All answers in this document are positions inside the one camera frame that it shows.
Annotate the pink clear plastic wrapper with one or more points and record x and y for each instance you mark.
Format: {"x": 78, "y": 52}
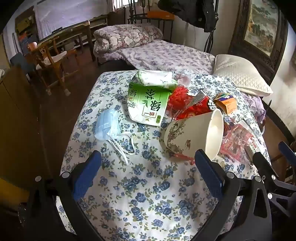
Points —
{"x": 238, "y": 139}

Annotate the white green tissue packet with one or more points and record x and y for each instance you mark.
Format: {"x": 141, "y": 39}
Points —
{"x": 155, "y": 77}

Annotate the white cloth cover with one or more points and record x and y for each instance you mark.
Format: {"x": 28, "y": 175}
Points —
{"x": 69, "y": 14}

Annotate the folded maroon floral quilt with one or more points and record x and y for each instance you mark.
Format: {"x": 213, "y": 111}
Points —
{"x": 124, "y": 38}

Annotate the black hanging jacket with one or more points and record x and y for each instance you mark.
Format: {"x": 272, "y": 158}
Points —
{"x": 189, "y": 11}

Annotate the purple floral bedsheet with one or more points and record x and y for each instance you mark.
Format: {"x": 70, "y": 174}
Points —
{"x": 166, "y": 55}

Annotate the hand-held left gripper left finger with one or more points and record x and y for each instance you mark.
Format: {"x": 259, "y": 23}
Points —
{"x": 87, "y": 172}

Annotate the green drink carton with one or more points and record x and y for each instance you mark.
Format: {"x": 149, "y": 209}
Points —
{"x": 148, "y": 104}

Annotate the blue face mask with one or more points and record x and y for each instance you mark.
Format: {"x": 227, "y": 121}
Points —
{"x": 106, "y": 125}

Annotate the orange striped cardboard box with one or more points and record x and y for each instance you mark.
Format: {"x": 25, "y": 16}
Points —
{"x": 227, "y": 104}

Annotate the black metal headboard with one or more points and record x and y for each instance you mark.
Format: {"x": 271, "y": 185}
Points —
{"x": 134, "y": 14}

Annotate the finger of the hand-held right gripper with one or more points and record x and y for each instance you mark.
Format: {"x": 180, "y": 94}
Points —
{"x": 262, "y": 163}
{"x": 288, "y": 150}

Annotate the floral paper cup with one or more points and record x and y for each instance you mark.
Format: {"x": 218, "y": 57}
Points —
{"x": 189, "y": 136}

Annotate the white quilted pillow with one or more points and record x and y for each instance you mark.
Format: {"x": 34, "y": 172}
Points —
{"x": 240, "y": 74}

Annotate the blue floral blanket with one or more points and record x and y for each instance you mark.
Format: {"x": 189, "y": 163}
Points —
{"x": 143, "y": 185}

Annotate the flat orange box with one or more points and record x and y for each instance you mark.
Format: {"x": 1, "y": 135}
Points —
{"x": 160, "y": 15}

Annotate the wooden chair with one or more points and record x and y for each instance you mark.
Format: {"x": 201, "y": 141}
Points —
{"x": 44, "y": 55}

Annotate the red foil snack wrapper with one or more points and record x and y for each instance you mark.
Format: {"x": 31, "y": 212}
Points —
{"x": 207, "y": 104}

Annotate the dark framed landscape painting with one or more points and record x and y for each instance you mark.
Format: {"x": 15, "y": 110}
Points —
{"x": 261, "y": 27}

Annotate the long wooden table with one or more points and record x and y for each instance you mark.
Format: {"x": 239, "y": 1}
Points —
{"x": 69, "y": 31}

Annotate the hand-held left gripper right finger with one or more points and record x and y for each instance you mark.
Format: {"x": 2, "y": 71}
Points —
{"x": 209, "y": 172}

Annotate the dark blue chair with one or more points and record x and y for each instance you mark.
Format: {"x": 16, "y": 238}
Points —
{"x": 20, "y": 63}

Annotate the red foam mesh sleeve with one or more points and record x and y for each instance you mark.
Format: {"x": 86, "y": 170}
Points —
{"x": 180, "y": 96}

